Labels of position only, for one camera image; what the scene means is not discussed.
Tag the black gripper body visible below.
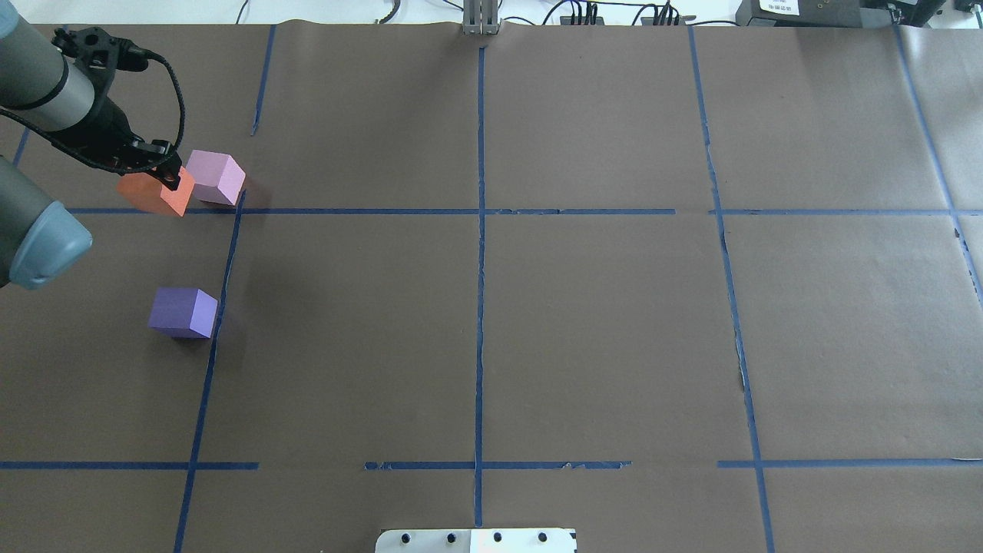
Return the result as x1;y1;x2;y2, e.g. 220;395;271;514
73;99;166;171

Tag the orange foam block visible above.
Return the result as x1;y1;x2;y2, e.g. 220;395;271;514
116;167;196;217

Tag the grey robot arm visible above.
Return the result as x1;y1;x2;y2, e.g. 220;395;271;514
1;1;194;290

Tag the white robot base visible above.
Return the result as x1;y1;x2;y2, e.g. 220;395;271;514
375;528;578;552

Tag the pink foam block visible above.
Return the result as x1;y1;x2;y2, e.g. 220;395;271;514
185;150;246;206

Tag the purple foam block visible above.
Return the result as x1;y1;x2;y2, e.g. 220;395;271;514
147;287;218;339

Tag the black box device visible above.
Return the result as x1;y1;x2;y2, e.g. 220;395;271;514
736;0;907;28

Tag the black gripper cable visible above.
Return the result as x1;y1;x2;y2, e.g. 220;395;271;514
0;48;187;174

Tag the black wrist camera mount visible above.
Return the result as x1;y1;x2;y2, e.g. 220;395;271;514
51;27;157;72

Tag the aluminium frame post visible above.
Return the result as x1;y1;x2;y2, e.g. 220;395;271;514
461;0;501;36

